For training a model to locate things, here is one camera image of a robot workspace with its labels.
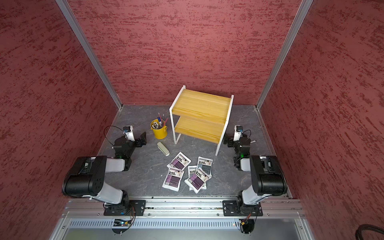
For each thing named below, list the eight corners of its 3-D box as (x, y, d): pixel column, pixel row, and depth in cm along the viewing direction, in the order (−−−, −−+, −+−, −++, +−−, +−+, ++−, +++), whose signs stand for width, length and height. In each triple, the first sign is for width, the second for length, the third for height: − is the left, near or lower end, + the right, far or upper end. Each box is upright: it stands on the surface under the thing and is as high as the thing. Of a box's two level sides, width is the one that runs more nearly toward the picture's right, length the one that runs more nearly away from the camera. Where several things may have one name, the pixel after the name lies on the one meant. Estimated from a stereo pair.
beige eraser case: (156, 146, 99) (155, 143, 96) (160, 143, 100) (159, 140, 98) (166, 157, 94) (166, 155, 91) (171, 153, 95) (170, 151, 93)
